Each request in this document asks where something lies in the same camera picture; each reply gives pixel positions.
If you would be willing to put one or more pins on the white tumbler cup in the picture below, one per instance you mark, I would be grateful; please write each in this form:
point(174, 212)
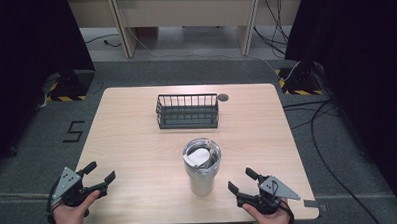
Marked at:
point(201, 165)

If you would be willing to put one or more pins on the beige office desk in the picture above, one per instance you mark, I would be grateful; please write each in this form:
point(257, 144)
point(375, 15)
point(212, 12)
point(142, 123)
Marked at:
point(186, 12)

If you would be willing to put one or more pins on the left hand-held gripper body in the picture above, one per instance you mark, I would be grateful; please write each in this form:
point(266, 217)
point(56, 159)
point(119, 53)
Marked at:
point(69, 188)

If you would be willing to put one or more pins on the black stand base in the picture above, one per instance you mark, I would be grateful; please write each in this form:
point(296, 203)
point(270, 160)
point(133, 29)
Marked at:
point(300, 80)
point(70, 84)

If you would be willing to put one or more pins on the grey tape piece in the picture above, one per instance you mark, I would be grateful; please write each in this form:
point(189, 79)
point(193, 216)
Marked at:
point(315, 204)

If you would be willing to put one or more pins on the person's left hand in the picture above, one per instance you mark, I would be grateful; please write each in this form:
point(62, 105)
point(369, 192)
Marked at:
point(73, 214)

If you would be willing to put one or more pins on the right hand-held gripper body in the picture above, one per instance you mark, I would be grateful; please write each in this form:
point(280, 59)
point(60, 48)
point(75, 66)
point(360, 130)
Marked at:
point(269, 193)

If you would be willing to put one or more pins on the person's right hand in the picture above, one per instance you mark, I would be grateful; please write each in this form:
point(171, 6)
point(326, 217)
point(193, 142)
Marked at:
point(268, 218)

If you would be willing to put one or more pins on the black curtain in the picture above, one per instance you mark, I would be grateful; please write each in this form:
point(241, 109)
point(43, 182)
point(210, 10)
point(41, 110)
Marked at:
point(365, 69)
point(28, 64)

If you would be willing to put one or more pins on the wooden desk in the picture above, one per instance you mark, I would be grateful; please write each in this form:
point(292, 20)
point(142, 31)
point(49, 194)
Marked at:
point(138, 154)

